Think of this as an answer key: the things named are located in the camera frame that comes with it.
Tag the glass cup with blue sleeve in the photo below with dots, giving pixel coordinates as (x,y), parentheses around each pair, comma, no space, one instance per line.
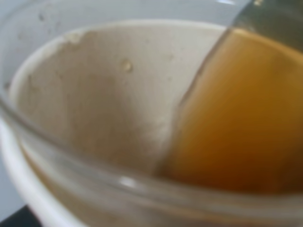
(155,113)

